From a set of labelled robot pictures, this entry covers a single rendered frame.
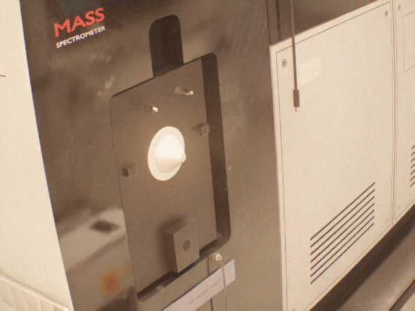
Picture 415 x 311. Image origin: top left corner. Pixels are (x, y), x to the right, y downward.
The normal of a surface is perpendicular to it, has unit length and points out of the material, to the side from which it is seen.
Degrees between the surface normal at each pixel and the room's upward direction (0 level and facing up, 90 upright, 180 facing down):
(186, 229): 90
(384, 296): 0
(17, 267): 90
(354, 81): 90
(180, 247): 90
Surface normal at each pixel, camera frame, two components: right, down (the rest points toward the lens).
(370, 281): -0.08, -0.91
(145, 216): 0.79, 0.18
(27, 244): -0.61, 0.37
